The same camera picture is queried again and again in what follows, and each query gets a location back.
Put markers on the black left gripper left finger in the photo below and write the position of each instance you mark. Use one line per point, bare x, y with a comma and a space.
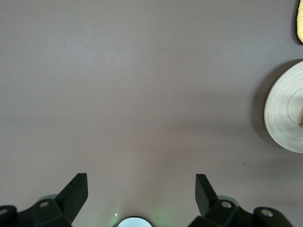
71, 196

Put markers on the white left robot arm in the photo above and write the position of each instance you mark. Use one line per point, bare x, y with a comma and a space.
133, 223

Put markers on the round wooden plate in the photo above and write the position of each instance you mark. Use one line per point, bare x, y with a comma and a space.
284, 113

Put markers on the yellow quilted oven mitt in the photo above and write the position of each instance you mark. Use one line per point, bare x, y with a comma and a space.
300, 19

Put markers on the brown bread slice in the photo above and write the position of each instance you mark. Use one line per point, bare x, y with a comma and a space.
301, 123

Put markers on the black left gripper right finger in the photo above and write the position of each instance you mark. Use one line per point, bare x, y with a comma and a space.
206, 198

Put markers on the brown table cover mat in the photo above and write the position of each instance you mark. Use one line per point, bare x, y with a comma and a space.
142, 94

